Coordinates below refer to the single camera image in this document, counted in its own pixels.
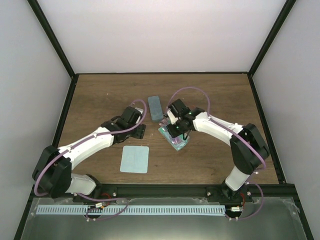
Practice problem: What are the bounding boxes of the blue-grey glasses case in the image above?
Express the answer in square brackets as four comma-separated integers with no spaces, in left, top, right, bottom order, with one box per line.
[147,95,164,123]

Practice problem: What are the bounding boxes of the pink sunglasses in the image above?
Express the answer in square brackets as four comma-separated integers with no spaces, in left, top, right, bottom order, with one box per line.
[159,118,186,146]

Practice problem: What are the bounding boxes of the green glasses case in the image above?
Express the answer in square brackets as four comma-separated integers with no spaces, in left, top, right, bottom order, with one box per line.
[158,118,190,151]

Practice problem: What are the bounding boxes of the light blue cloth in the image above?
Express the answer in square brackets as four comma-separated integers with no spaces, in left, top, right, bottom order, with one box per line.
[120,145,149,174]

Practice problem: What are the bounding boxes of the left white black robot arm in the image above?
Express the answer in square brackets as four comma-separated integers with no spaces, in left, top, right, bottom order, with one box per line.
[32,106,146,202]

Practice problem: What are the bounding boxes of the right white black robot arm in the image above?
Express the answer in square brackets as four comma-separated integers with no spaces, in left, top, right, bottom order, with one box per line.
[164,99,270,202]

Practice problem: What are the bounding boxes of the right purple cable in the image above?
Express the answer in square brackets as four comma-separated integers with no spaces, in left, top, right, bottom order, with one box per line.
[166,86,267,222]

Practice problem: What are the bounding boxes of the purple cable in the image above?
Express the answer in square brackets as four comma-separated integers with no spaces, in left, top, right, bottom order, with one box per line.
[166,86,267,222]
[33,99,148,223]

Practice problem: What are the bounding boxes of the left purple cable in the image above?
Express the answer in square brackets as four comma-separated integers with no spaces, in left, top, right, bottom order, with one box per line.
[33,99,148,223]

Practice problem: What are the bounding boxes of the black aluminium frame rail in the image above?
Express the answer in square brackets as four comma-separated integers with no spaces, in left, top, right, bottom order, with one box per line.
[32,183,296,201]

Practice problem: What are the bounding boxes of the light blue slotted cable duct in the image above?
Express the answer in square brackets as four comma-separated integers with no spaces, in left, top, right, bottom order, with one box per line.
[35,205,226,216]

